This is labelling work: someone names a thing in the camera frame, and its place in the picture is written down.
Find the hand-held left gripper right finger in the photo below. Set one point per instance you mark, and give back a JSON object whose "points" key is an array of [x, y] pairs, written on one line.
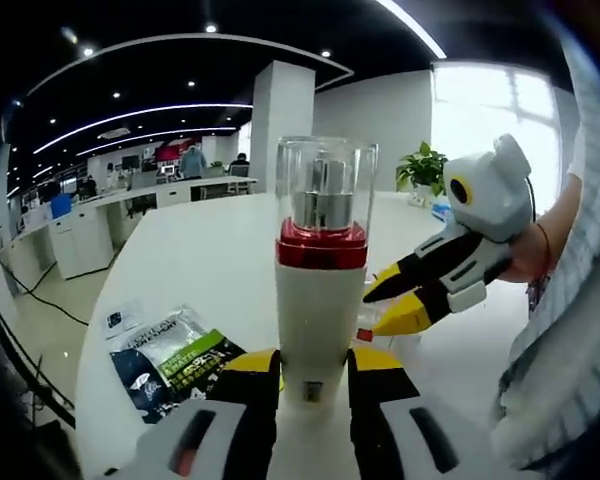
{"points": [[380, 425]]}

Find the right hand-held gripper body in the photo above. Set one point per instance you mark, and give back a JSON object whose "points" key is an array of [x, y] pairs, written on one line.
{"points": [[495, 195]]}

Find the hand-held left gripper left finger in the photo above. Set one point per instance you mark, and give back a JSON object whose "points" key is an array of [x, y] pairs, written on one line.
{"points": [[240, 425]]}

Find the dark green skincare sachet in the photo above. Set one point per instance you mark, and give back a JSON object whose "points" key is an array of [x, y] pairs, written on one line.
{"points": [[180, 345]]}

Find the white skincare bottle red collar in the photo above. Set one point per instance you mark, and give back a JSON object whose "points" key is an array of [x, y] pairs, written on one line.
{"points": [[315, 310]]}

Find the small white skincare sachet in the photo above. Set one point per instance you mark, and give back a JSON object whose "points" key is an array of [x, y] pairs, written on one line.
{"points": [[120, 322]]}

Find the blue storage box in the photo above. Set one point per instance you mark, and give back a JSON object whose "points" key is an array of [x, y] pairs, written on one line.
{"points": [[62, 207]]}

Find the person's right hand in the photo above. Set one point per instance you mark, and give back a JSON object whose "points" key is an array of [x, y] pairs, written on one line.
{"points": [[525, 255]]}

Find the blue tissue pack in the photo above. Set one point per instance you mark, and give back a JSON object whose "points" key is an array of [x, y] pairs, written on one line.
{"points": [[441, 210]]}

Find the green potted plant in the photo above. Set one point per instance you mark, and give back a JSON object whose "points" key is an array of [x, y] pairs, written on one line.
{"points": [[422, 167]]}

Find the person's white knit sweater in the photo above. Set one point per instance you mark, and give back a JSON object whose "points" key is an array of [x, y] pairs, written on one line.
{"points": [[555, 350]]}

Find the white office counter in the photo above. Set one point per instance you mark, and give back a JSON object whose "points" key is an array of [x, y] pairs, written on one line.
{"points": [[80, 235]]}

